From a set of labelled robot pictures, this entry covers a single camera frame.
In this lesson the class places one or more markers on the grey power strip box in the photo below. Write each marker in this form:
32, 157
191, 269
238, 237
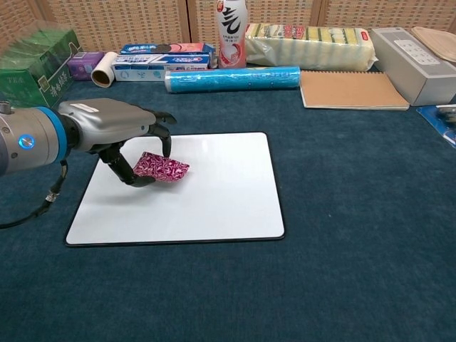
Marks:
413, 67

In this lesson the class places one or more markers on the binder clips blister pack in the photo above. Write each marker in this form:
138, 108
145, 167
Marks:
440, 123

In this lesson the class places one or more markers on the yellow sponge pack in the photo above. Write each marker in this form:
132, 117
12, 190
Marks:
310, 46

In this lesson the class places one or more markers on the beige lunch container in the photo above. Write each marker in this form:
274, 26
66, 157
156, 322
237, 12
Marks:
438, 41

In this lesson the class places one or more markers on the blue table cloth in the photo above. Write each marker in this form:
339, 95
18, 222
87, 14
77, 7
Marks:
320, 249

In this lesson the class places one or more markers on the pink drink bottle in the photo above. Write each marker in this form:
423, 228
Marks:
231, 39

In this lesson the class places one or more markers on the blue cling film roll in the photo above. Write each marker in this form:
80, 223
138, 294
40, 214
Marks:
231, 80

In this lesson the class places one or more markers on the white toothpaste box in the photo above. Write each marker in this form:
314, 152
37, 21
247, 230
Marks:
160, 67

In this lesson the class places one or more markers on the white rectangular board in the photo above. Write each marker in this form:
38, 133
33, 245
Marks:
199, 199

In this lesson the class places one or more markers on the blue cookie box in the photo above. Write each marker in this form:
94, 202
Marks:
167, 48

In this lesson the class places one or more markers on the brown spiral notebook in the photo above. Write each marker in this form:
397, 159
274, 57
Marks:
351, 89

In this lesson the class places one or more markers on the wooden folding screen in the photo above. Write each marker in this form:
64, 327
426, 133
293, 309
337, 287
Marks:
124, 21

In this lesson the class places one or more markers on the pink patterned card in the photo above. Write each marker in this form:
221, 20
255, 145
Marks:
162, 169

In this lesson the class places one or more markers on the green tea bag box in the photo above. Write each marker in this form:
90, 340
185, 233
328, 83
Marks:
35, 71

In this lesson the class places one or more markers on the white paper roll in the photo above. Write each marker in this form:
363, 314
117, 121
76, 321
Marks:
104, 71

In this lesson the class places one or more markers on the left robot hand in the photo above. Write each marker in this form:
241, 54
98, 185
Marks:
103, 121

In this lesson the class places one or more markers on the purple small box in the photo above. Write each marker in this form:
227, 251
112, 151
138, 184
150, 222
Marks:
83, 66

